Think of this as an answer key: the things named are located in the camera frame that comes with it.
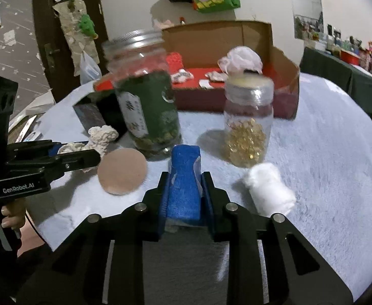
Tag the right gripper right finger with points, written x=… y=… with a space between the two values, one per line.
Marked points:
x=269 y=256

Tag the large glass jar green label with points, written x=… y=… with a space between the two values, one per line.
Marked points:
x=137 y=62

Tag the colourful tin box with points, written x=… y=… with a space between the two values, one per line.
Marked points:
x=101 y=108

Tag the pink plush pig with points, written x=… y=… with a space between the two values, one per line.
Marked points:
x=161 y=25

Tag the green plush toy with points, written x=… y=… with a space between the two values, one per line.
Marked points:
x=87 y=26

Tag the wall mirror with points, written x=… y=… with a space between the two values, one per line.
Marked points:
x=307 y=19

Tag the small jar gold beads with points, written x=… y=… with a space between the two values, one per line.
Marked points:
x=248 y=114

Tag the dark green clothed table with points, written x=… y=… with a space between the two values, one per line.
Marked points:
x=355 y=83

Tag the beige round powder puff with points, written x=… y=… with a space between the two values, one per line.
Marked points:
x=122 y=171

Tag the white translucent pouch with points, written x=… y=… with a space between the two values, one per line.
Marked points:
x=217 y=77

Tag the red foam net sleeve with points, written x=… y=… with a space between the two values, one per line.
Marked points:
x=174 y=61

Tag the plastic bag on door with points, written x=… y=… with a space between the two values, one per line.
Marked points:
x=89 y=69

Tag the cardboard box red lining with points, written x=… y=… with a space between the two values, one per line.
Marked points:
x=199 y=67

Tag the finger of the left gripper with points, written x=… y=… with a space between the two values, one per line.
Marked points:
x=43 y=148
x=55 y=167

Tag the grey fleece blanket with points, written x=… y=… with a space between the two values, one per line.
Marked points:
x=324 y=155

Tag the blue white sponge cloth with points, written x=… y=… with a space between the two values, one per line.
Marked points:
x=185 y=190

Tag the dark wooden door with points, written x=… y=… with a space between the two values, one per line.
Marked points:
x=61 y=41

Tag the white mesh bath pouf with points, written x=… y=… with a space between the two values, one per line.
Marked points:
x=239 y=59

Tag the cream knitted scrunchie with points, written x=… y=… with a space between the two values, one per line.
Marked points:
x=99 y=140

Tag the person left hand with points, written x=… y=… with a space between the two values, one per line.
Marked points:
x=14 y=214

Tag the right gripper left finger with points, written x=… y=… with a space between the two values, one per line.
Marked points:
x=101 y=261

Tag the white fluffy cotton roll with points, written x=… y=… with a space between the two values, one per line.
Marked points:
x=269 y=194

